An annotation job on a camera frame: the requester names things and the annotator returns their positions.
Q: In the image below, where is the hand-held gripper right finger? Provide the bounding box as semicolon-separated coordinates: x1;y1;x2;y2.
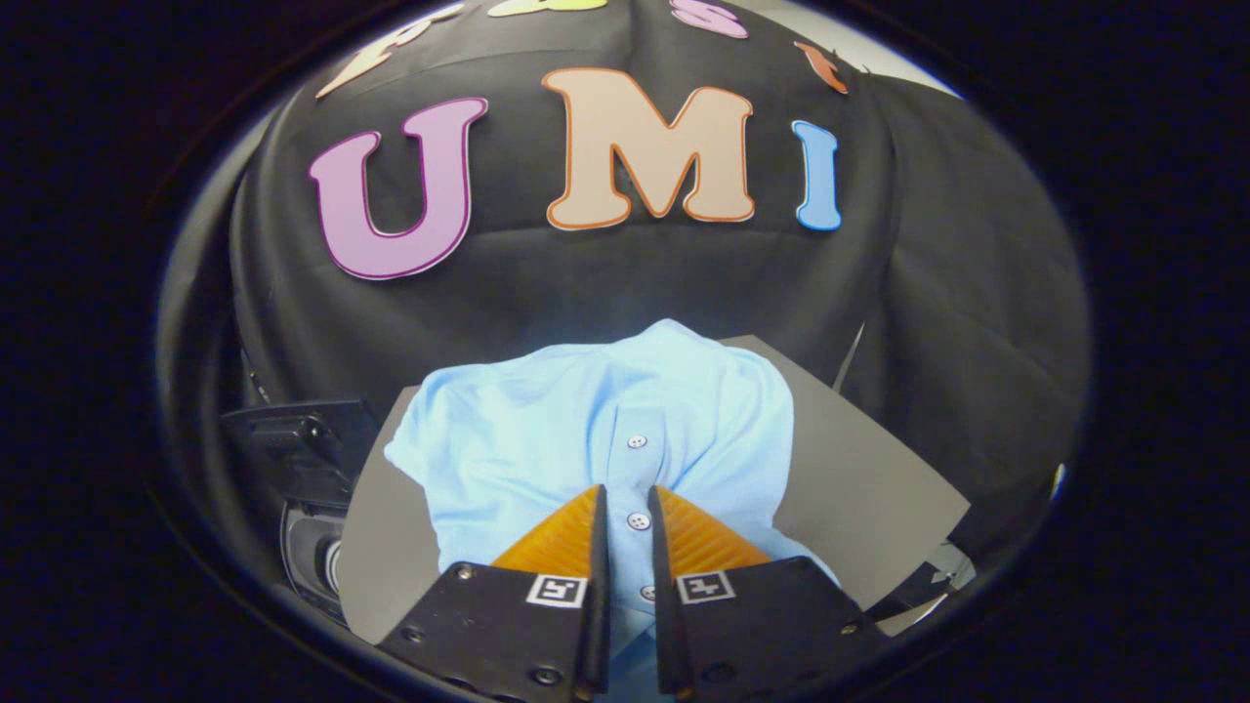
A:
646;485;890;703

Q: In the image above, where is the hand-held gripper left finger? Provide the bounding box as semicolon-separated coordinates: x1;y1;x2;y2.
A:
376;483;612;703

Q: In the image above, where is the light blue polo shirt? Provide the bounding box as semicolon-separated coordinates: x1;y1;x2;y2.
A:
384;318;841;703

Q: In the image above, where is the grey washing machine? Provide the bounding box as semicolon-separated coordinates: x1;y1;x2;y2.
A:
220;398;382;626

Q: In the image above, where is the black backdrop cloth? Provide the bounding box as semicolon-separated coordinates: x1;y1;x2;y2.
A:
156;0;1090;587

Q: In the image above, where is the beige cabinet with dark frame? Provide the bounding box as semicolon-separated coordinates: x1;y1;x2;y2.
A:
337;335;971;645

